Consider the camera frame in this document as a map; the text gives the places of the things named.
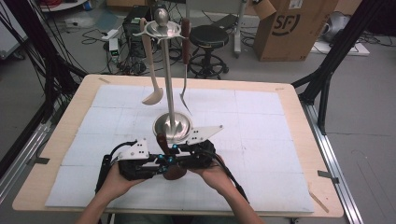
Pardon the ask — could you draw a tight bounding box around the aluminium floor rail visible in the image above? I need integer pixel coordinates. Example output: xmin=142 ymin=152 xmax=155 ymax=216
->
xmin=0 ymin=120 xmax=52 ymax=203
xmin=300 ymin=101 xmax=365 ymax=224

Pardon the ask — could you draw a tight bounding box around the person's left hand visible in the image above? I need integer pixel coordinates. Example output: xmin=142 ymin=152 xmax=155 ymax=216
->
xmin=99 ymin=161 xmax=146 ymax=202

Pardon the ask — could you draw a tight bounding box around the brown wooden rice paddle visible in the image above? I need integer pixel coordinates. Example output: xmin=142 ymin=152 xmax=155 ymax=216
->
xmin=156 ymin=133 xmax=189 ymax=181

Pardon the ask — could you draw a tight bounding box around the white grid mat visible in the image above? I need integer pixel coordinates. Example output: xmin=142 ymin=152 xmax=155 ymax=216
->
xmin=45 ymin=83 xmax=316 ymax=214

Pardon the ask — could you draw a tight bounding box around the steel utensil rack stand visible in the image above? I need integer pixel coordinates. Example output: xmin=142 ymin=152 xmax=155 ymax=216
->
xmin=133 ymin=7 xmax=193 ymax=145

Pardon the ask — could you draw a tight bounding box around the white round table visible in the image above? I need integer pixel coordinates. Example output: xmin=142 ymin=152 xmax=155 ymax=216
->
xmin=38 ymin=0 xmax=88 ymax=13

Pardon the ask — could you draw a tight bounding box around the tan tape strip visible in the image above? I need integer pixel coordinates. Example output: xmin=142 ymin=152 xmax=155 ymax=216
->
xmin=307 ymin=190 xmax=330 ymax=215

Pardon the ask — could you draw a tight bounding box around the person's right hand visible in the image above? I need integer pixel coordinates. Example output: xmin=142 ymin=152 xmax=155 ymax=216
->
xmin=190 ymin=154 xmax=236 ymax=196

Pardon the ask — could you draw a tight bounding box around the small white device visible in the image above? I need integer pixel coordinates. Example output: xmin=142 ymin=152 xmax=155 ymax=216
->
xmin=108 ymin=37 xmax=120 ymax=57

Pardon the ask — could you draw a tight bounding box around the black round stool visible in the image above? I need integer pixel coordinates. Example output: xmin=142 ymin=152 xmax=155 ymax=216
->
xmin=188 ymin=24 xmax=230 ymax=80

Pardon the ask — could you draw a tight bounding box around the white flat board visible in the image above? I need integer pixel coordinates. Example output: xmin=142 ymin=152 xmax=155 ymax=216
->
xmin=309 ymin=40 xmax=372 ymax=57

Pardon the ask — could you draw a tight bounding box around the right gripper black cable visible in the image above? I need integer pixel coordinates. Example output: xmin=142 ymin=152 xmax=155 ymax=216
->
xmin=199 ymin=148 xmax=250 ymax=203

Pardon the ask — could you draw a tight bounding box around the brown cardboard box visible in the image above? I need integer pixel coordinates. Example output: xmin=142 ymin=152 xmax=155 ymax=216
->
xmin=253 ymin=0 xmax=340 ymax=63

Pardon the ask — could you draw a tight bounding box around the black metal frame post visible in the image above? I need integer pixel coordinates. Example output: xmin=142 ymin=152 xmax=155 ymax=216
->
xmin=0 ymin=0 xmax=88 ymax=178
xmin=292 ymin=0 xmax=387 ymax=134

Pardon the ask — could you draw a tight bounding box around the white stand post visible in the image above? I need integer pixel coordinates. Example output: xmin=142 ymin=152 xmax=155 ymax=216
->
xmin=233 ymin=0 xmax=248 ymax=59

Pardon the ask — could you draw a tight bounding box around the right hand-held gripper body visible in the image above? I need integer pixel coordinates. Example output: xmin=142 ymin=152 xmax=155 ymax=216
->
xmin=179 ymin=125 xmax=224 ymax=169

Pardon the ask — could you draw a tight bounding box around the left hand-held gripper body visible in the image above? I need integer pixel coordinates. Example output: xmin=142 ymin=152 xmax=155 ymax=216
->
xmin=117 ymin=138 xmax=159 ymax=182

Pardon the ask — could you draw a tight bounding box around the grey round device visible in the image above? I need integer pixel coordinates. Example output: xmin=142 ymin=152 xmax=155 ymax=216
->
xmin=320 ymin=11 xmax=351 ymax=43

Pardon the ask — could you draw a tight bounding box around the black computer tower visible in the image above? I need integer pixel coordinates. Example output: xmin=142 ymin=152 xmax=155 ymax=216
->
xmin=122 ymin=6 xmax=153 ymax=59

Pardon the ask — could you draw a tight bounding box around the white power strip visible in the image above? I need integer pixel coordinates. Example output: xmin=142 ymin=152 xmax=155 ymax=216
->
xmin=101 ymin=27 xmax=120 ymax=41

